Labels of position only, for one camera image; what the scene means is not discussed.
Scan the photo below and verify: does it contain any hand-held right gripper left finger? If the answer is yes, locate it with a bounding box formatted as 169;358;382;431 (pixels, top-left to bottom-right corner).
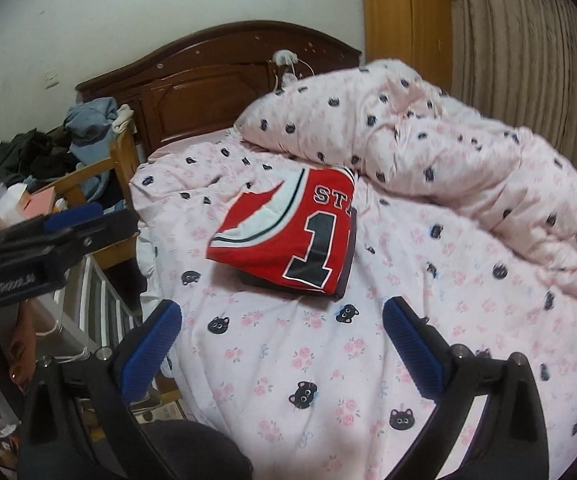
16;299;184;480

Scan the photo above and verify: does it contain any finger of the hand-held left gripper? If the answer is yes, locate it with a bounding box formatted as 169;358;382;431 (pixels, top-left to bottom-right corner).
0;204;105;248
43;209;142;263

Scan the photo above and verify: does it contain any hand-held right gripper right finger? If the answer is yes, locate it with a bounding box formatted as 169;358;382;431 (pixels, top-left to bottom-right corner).
383;296;552;480

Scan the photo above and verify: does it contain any red and white jersey shirt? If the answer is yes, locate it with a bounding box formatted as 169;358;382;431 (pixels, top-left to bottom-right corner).
206;165;359;301

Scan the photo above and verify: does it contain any pile of dark clothes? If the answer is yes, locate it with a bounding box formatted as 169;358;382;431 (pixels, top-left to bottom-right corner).
0;127;76;187

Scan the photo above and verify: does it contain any person's left hand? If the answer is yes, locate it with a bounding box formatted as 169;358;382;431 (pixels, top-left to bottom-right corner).
0;302;36;415

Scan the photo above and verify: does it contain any pink box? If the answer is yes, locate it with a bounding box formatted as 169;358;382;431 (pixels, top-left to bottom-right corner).
18;187;60;222

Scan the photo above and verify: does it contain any white plastic drawer unit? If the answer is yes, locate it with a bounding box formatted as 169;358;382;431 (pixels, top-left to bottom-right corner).
33;255;144;361

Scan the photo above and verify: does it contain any wooden chair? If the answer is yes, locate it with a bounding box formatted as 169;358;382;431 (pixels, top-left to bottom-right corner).
33;120;142;271

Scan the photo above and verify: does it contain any blue clothing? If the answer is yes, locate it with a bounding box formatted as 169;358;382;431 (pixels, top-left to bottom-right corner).
63;97;134;196

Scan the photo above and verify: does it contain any dark grey cloth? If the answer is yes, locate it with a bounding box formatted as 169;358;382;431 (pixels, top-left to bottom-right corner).
238;220;359;304

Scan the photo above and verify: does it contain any pink cat print bed sheet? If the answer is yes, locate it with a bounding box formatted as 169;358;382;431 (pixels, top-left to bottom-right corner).
131;130;577;480

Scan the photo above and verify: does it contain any dark wooden headboard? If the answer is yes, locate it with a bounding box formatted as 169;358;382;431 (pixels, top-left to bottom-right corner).
75;21;362;153

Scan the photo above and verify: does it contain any pink cat print duvet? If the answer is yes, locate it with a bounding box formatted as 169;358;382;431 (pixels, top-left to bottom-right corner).
233;59;577;321

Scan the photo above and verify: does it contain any beige striped curtain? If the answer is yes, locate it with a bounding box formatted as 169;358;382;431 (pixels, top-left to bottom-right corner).
413;0;577;171

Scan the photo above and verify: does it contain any orange wooden wardrobe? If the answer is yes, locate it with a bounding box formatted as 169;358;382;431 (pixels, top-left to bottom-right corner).
361;0;454;93

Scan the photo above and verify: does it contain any white charger with cable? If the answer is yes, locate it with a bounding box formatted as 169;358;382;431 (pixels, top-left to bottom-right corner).
268;49;314;93

